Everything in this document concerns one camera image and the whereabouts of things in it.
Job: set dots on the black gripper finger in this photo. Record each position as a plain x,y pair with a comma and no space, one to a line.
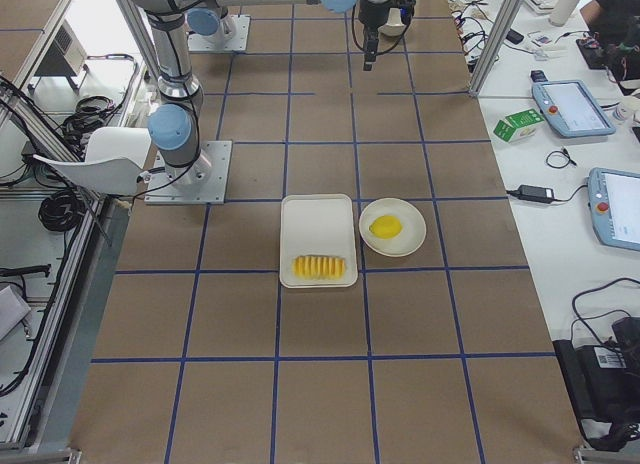
370,47

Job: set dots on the white bowl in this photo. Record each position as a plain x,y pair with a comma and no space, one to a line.
394,26

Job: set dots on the yellow lemon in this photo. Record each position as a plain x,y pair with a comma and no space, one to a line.
386,227

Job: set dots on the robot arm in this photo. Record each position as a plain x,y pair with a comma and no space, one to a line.
174,127
212,23

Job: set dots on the green white carton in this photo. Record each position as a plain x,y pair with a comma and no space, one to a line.
518,126

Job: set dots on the cream round plate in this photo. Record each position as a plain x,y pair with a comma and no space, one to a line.
408,241

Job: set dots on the cream rectangular tray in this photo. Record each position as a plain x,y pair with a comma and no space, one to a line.
319,224

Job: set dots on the far teach pendant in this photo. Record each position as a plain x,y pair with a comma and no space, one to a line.
570,109

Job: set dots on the teach pendant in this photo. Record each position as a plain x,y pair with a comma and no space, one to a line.
614,207
570,109

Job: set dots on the black power adapter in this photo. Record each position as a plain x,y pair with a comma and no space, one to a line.
535,194

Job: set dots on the sliced yellow fruit toy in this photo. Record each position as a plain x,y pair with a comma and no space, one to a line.
319,267

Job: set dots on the near teach pendant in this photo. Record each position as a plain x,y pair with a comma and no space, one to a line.
614,207

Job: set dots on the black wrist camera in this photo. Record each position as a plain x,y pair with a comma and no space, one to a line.
407,10

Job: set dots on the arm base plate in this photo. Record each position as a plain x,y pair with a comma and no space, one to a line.
204,183
200,45

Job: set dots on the aluminium frame post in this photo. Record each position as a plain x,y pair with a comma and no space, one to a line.
502,24

